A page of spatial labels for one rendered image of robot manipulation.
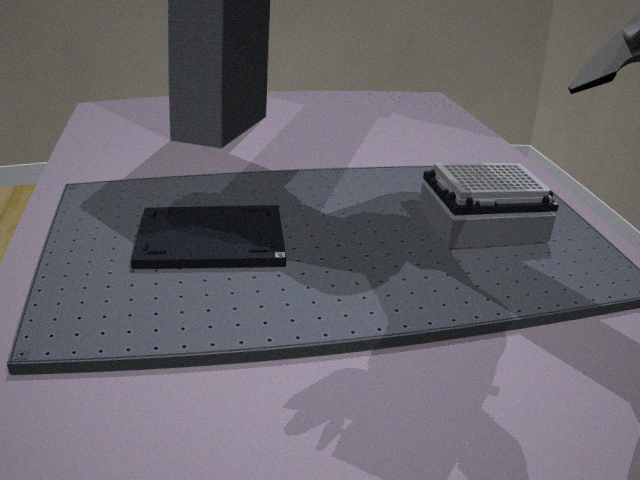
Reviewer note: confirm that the white well plate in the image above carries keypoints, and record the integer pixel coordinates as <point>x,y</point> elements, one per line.
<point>503,182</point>

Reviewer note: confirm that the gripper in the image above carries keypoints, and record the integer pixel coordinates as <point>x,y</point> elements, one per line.
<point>622,49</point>

